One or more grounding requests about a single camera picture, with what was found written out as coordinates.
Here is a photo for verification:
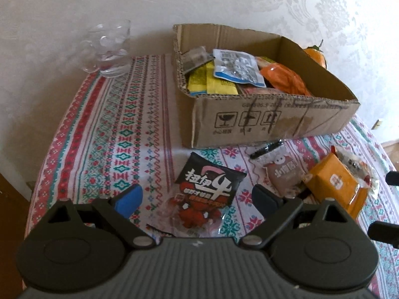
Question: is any orange snack packet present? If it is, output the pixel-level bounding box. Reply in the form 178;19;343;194
302;152;369;220

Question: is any black beef snack packet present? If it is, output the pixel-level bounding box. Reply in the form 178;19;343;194
151;152;246;238

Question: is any clear nut snack packet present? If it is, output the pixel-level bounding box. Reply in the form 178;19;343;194
331;145;379;194

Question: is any brown pig snack packet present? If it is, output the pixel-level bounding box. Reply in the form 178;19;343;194
250;140;305;198

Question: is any patterned red green tablecloth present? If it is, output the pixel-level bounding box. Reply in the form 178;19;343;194
25;55;398;298

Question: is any brown cardboard box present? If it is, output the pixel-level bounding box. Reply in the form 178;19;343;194
173;24;360;149

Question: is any orange crumpled snack bag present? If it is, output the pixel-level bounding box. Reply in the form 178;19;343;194
260;63;312;96

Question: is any orange with green leaf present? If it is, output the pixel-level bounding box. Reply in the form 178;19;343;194
304;39;327;69

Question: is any white blue foil snack packet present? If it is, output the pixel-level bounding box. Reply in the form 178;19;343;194
213;49;266;88

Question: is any yellow snack packet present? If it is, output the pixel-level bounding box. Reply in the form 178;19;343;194
187;62;239;95

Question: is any clear glass cup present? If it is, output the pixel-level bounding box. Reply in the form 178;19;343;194
78;20;131;78

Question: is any grey dark snack packet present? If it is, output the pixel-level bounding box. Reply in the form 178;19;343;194
181;46;214;74

